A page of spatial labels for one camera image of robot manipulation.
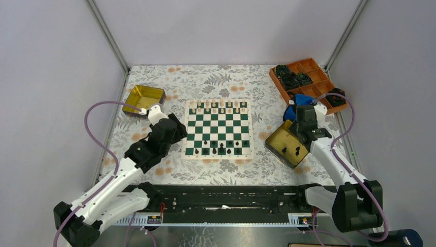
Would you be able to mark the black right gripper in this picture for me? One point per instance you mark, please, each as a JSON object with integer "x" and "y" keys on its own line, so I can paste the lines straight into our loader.
{"x": 292, "y": 128}

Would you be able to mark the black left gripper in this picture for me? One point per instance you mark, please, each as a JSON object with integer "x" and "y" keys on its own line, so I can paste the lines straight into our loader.
{"x": 181, "y": 133}

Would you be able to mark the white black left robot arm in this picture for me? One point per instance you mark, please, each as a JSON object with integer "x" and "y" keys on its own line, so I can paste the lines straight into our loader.
{"x": 83, "y": 220}

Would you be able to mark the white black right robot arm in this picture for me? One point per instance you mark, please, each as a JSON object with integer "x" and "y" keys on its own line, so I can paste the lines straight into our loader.
{"x": 358, "y": 202}

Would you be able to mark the green white chess board mat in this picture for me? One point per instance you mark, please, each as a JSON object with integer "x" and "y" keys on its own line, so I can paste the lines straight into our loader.
{"x": 218, "y": 121}

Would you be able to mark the gold tin box right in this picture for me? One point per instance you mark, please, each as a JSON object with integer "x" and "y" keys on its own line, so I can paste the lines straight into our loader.
{"x": 283, "y": 138}

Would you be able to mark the black hexagonal part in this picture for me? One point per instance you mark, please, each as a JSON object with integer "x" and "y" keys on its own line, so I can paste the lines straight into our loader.
{"x": 335, "y": 97}

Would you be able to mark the orange compartment tray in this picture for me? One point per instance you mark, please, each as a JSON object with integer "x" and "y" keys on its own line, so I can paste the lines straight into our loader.
{"x": 303, "y": 77}

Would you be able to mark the gold tin lid left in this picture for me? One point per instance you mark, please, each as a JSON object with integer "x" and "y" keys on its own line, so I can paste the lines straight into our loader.
{"x": 145, "y": 96}

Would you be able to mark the floral tablecloth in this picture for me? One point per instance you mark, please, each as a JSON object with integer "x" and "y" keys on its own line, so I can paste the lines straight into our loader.
{"x": 252, "y": 82}

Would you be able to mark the dark cylinder bottle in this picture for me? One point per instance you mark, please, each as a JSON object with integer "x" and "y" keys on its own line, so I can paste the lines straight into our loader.
{"x": 403, "y": 238}

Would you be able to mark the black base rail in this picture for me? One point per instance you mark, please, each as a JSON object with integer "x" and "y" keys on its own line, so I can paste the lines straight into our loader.
{"x": 225, "y": 204}

